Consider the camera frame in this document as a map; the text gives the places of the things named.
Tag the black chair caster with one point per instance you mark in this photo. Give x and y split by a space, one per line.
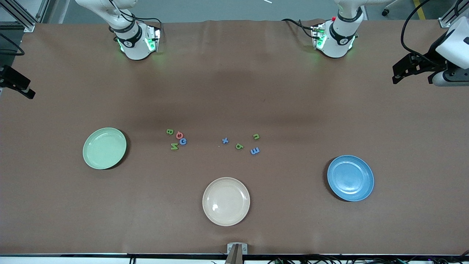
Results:
384 13

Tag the blue plate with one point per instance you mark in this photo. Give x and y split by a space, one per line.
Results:
350 178

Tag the light green plate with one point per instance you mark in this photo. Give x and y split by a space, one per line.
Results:
104 148

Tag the blue foam letter G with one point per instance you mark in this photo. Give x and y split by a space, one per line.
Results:
181 142

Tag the reddish pink foam letter Q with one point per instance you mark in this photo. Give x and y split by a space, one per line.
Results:
176 135

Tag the beige plate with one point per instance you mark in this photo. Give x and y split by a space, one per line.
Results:
226 201

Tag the brown table cover sheet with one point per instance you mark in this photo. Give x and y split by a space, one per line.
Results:
234 91

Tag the blue foam letter m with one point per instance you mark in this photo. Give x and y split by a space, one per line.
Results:
255 150

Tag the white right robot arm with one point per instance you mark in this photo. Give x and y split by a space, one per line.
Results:
135 47

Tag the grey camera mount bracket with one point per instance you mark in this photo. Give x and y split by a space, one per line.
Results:
237 253

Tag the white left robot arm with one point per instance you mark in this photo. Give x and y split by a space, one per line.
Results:
339 40

